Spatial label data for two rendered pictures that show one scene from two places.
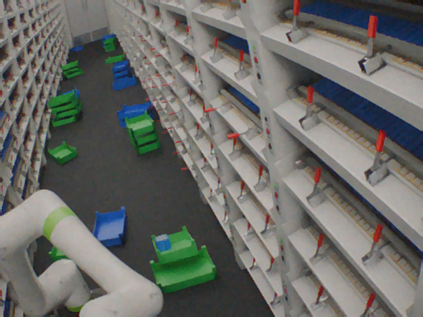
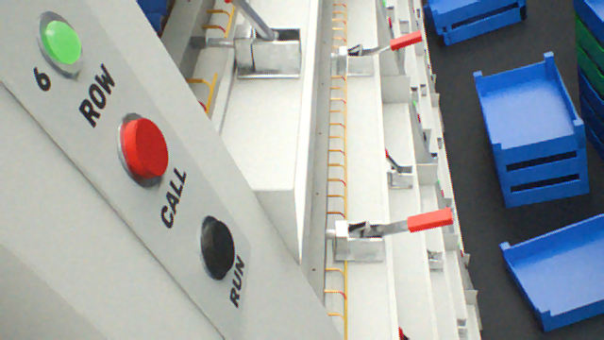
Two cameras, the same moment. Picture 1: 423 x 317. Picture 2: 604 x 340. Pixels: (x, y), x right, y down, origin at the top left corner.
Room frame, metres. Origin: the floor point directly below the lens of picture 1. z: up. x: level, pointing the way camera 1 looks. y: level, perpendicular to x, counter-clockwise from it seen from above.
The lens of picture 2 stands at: (1.84, 0.08, 1.28)
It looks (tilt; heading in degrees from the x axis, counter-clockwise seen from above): 39 degrees down; 212
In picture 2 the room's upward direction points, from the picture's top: 27 degrees counter-clockwise
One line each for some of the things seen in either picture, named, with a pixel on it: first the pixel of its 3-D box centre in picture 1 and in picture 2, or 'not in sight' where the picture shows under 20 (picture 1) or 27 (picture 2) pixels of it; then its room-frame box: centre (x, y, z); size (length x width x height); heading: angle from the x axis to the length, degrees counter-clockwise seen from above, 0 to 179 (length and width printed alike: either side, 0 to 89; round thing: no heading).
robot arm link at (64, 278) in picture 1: (66, 286); not in sight; (1.19, 0.63, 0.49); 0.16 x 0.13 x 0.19; 133
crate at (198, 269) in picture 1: (182, 270); not in sight; (1.74, 0.25, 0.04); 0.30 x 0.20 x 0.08; 101
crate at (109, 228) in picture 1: (109, 227); not in sight; (2.26, 0.70, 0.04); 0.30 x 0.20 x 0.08; 0
